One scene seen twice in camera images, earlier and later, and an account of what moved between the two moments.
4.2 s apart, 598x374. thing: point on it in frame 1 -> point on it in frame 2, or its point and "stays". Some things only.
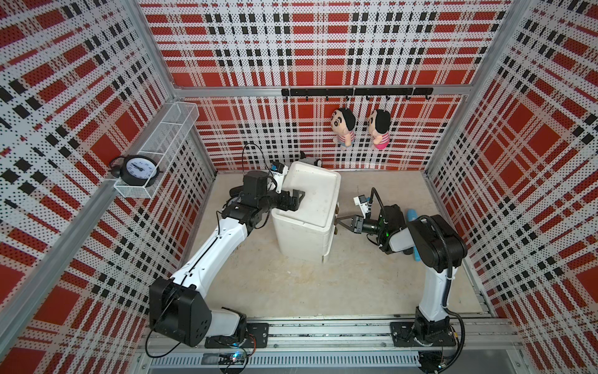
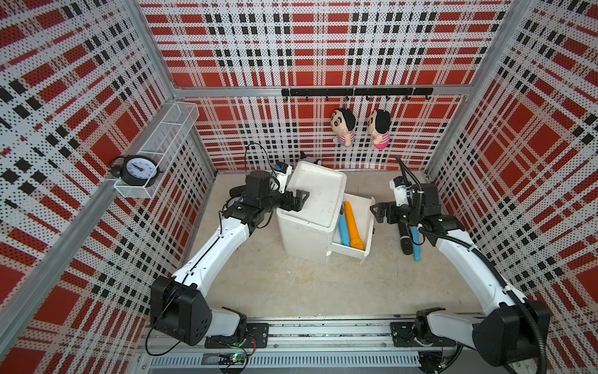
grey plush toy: [310, 160] stays
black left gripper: [295, 202] stays
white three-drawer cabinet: [307, 232] stays
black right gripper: [353, 224] -> [391, 206]
